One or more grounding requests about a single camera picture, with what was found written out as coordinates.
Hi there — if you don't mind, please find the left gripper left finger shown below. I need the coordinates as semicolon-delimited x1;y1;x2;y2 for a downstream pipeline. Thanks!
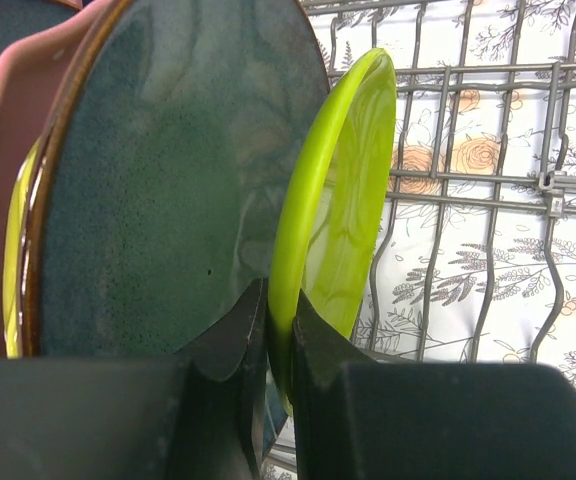
0;279;267;479

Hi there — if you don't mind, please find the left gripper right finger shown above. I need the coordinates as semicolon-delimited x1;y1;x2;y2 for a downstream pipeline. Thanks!
292;297;576;479

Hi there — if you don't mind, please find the lime green plate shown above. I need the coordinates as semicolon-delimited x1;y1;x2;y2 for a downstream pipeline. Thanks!
268;48;397;414

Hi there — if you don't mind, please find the olive polka dot plate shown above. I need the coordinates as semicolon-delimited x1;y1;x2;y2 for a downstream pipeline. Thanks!
2;139;40;358

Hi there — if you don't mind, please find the pink polka dot plate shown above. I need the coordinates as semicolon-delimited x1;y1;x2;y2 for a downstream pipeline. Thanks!
0;1;108;357

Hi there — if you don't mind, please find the floral tablecloth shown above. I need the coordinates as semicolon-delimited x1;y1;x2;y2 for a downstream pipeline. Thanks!
262;0;576;480

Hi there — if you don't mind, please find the grey wire dish rack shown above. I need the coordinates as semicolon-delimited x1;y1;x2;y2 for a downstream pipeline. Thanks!
262;0;576;480

